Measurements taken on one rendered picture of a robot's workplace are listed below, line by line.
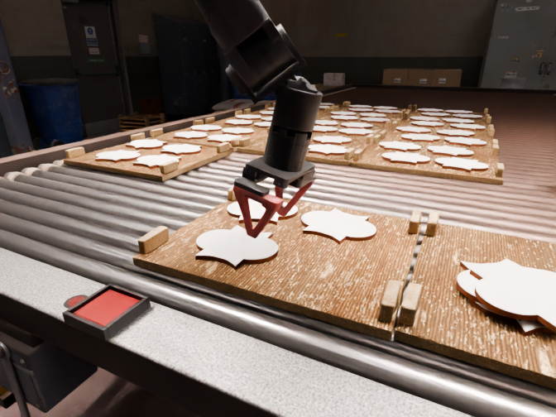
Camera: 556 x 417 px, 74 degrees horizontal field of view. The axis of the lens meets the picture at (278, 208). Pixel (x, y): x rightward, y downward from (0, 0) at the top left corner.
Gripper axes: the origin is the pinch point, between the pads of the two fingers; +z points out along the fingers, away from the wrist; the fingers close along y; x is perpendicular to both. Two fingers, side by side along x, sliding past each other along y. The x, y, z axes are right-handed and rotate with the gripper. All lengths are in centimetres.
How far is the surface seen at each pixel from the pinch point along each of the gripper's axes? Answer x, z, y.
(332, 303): 13.6, 4.5, 5.4
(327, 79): -206, 31, -637
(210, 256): -6.9, 8.4, 3.2
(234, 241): -6.2, 7.8, -2.6
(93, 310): -13.0, 12.1, 19.5
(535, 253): 38.6, -2.8, -21.9
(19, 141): -371, 139, -188
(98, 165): -69, 22, -28
